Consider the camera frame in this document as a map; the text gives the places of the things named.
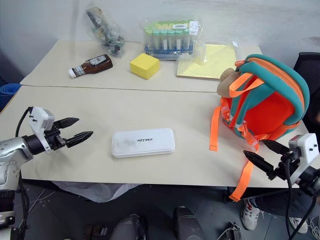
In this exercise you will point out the white sneaker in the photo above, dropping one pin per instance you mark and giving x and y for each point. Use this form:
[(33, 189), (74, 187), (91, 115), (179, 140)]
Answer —
[(250, 213), (298, 225)]

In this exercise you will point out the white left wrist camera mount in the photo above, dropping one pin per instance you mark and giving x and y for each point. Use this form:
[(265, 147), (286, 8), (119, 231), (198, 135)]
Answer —
[(40, 120)]

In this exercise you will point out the blue rolled mat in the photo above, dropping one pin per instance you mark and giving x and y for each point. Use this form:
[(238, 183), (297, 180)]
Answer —
[(8, 96)]

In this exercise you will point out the white plastic sheet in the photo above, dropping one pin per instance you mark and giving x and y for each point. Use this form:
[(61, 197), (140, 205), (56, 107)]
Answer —
[(95, 191)]

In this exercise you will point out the white rectangular case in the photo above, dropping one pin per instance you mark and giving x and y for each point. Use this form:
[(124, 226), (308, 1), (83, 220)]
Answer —
[(142, 142)]

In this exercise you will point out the brown plush toy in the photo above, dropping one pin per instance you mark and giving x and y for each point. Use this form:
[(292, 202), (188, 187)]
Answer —
[(225, 83)]

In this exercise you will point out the dark rounded shape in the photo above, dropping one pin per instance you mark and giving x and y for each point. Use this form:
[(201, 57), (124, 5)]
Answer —
[(187, 223), (130, 227)]

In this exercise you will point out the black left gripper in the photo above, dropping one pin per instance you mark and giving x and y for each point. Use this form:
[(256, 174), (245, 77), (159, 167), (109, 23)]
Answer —
[(53, 140)]

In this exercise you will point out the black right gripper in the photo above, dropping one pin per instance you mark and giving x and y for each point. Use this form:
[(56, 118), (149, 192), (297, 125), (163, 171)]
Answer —
[(283, 167)]

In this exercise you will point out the yellow paper sheet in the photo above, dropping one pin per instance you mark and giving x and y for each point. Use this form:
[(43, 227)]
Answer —
[(212, 65)]

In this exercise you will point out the brown sauce bottle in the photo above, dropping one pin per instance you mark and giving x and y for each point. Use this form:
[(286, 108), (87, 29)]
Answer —
[(92, 65)]

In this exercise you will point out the clear empty plastic bag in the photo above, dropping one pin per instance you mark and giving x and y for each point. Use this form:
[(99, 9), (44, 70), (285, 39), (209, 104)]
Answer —
[(195, 56)]

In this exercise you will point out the yellow foam block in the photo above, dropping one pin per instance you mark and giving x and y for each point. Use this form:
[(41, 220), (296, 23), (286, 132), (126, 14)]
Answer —
[(143, 66)]

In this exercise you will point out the black chair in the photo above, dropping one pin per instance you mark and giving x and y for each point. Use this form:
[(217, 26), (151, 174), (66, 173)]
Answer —
[(308, 75)]

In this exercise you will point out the dark trouser leg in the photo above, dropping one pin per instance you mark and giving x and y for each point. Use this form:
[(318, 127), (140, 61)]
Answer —
[(277, 203)]

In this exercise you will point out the orange and teal backpack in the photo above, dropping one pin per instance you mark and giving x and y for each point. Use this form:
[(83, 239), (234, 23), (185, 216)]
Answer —
[(270, 105)]

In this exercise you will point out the bagged test tube rack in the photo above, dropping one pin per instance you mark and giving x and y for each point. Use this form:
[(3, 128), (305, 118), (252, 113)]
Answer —
[(167, 40)]

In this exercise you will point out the bagged dark bottle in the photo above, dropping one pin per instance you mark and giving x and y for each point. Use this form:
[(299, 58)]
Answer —
[(105, 32)]

